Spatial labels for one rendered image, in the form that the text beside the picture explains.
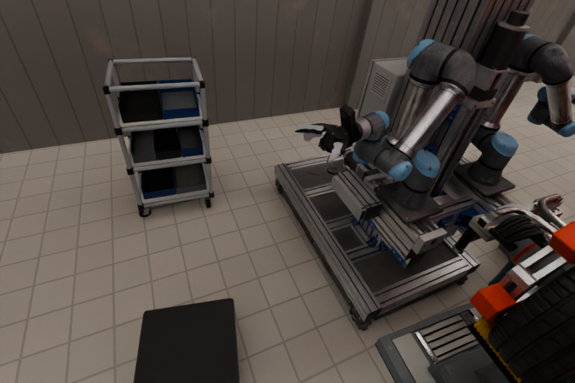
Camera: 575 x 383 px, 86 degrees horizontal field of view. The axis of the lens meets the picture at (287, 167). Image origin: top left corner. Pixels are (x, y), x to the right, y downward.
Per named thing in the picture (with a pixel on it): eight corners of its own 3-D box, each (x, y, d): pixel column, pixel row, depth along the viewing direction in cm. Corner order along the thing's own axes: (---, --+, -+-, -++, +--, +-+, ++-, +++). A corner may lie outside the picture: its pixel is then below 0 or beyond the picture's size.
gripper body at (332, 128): (331, 161, 98) (356, 149, 104) (339, 140, 92) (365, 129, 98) (316, 146, 102) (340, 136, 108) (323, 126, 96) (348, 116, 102)
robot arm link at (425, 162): (420, 195, 126) (434, 170, 118) (394, 177, 134) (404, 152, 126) (435, 185, 133) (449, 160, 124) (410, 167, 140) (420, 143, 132)
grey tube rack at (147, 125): (139, 223, 215) (97, 90, 152) (139, 183, 245) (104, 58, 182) (217, 209, 232) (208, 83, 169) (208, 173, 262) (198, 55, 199)
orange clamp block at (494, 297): (506, 314, 100) (486, 322, 98) (487, 291, 106) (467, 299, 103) (518, 303, 96) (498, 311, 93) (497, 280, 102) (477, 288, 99)
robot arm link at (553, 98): (583, 46, 112) (585, 129, 141) (558, 36, 120) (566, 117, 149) (550, 66, 115) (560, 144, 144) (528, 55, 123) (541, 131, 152)
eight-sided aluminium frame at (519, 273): (469, 340, 116) (564, 255, 82) (456, 323, 121) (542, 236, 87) (562, 299, 134) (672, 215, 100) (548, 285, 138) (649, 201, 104)
